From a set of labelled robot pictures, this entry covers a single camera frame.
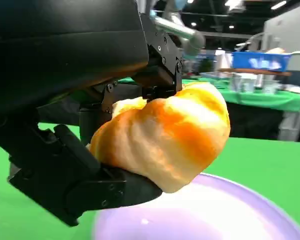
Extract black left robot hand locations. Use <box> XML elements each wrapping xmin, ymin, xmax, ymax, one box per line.
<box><xmin>0</xmin><ymin>0</ymin><xmax>185</xmax><ymax>227</ymax></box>

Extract orange white toy bread roll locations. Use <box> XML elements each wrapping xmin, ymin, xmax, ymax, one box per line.
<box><xmin>86</xmin><ymin>82</ymin><xmax>231</xmax><ymax>195</ymax></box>

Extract light blue tray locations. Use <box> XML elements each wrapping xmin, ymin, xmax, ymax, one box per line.
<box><xmin>199</xmin><ymin>71</ymin><xmax>231</xmax><ymax>81</ymax></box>

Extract white paper roll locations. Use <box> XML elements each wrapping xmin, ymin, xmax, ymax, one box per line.
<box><xmin>214</xmin><ymin>49</ymin><xmax>234</xmax><ymax>73</ymax></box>

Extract clear plastic containers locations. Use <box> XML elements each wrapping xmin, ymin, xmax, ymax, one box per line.
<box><xmin>229</xmin><ymin>73</ymin><xmax>282</xmax><ymax>94</ymax></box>

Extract brown wooden board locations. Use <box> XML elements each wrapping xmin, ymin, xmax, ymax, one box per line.
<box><xmin>218</xmin><ymin>67</ymin><xmax>293</xmax><ymax>77</ymax></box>

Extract blue plastic bin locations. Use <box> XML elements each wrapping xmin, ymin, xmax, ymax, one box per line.
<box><xmin>232</xmin><ymin>51</ymin><xmax>292</xmax><ymax>72</ymax></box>

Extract green covered workshop table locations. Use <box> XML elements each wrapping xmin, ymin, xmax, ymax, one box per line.
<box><xmin>117</xmin><ymin>72</ymin><xmax>300</xmax><ymax>141</ymax></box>

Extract lilac plate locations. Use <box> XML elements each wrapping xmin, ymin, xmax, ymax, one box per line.
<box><xmin>92</xmin><ymin>172</ymin><xmax>300</xmax><ymax>240</ymax></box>

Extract green table cloth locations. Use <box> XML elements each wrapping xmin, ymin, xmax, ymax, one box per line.
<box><xmin>0</xmin><ymin>121</ymin><xmax>300</xmax><ymax>240</ymax></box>

